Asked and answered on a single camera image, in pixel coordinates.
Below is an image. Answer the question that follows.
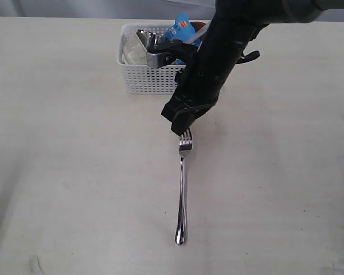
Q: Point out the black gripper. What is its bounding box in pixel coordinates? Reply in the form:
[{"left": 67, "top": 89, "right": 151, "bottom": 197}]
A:
[{"left": 161, "top": 65, "right": 220, "bottom": 136}]

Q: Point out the silver fork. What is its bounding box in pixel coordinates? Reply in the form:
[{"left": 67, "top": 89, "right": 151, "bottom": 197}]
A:
[{"left": 175, "top": 128, "right": 193, "bottom": 246}]

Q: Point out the white ceramic bowl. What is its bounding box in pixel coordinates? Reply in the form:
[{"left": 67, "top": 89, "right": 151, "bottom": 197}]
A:
[{"left": 122, "top": 34, "right": 147, "bottom": 65}]

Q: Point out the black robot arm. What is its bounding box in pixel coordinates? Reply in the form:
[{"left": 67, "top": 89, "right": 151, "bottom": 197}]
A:
[{"left": 149, "top": 1, "right": 344, "bottom": 136}]

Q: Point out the white perforated plastic basket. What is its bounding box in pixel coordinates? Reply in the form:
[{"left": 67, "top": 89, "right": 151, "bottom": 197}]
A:
[{"left": 117, "top": 20, "right": 185, "bottom": 95}]

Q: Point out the steel cup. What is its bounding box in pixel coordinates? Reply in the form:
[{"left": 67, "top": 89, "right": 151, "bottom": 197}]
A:
[{"left": 136, "top": 29, "right": 164, "bottom": 51}]

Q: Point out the blue snack bag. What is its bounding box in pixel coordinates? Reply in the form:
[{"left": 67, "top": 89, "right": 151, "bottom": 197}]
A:
[{"left": 163, "top": 12, "right": 196, "bottom": 44}]

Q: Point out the brown wooden plate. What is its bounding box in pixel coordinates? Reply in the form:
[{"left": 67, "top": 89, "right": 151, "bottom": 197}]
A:
[{"left": 191, "top": 21, "right": 206, "bottom": 32}]

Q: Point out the grey curtain backdrop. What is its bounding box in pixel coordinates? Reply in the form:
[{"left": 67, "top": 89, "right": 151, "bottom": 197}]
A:
[{"left": 0, "top": 0, "right": 215, "bottom": 19}]

